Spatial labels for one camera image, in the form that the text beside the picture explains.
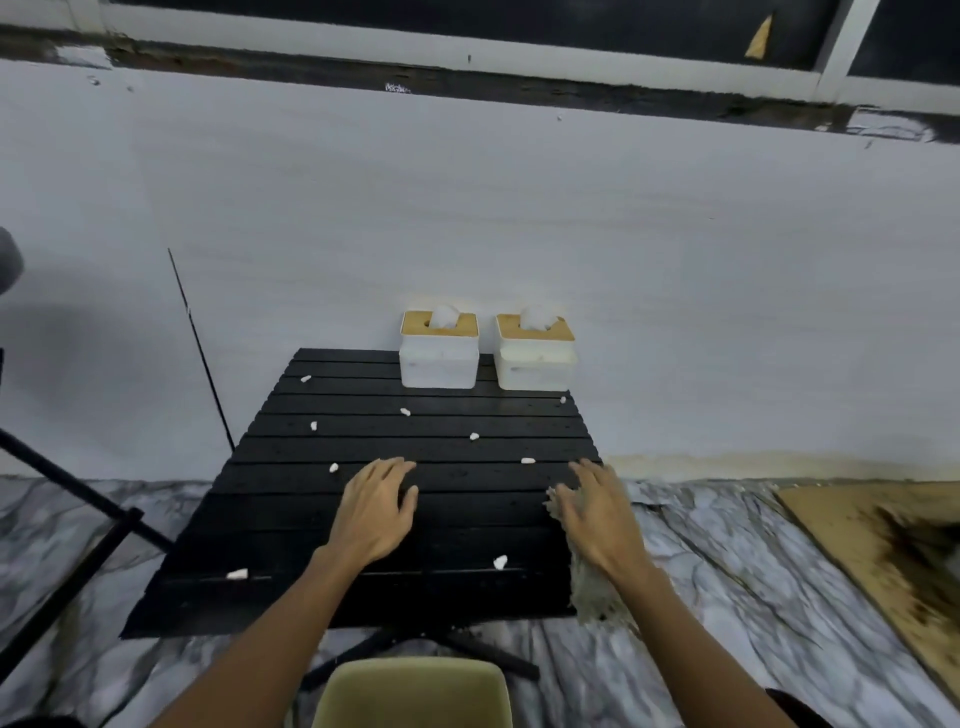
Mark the beige plastic bin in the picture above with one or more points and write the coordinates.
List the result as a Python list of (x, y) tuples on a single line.
[(412, 697)]

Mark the grey-green cleaning rag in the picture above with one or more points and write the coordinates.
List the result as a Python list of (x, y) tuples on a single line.
[(592, 592)]

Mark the black slatted table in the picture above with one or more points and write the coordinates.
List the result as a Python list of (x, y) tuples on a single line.
[(285, 517)]

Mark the person's black shorts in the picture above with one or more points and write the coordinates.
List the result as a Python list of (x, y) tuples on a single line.
[(791, 716)]

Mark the brown cardboard sheet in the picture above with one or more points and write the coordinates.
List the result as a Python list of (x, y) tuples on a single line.
[(862, 525)]

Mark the round black glass-top table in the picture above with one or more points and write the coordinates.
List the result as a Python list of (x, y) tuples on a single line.
[(127, 521)]

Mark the person's left forearm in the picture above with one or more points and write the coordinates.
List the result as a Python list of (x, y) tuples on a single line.
[(262, 652)]

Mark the yellow sticker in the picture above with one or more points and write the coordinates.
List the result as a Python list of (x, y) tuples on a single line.
[(761, 41)]

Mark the person's left hand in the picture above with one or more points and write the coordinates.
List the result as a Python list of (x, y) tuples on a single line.
[(371, 517)]

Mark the white tissue box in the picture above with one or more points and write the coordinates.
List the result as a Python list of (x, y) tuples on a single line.
[(534, 371), (439, 367)]

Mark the scattered white paper scraps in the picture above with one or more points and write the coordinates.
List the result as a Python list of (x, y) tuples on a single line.
[(499, 561)]

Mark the person's right hand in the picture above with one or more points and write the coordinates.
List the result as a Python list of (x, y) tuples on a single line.
[(604, 525)]

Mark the white tissue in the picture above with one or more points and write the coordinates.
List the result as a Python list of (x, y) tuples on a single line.
[(445, 316), (537, 317)]

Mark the person's right forearm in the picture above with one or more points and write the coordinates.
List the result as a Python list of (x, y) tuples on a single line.
[(697, 652)]

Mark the dark window with white frame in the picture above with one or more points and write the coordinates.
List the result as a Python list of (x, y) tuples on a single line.
[(525, 15)]

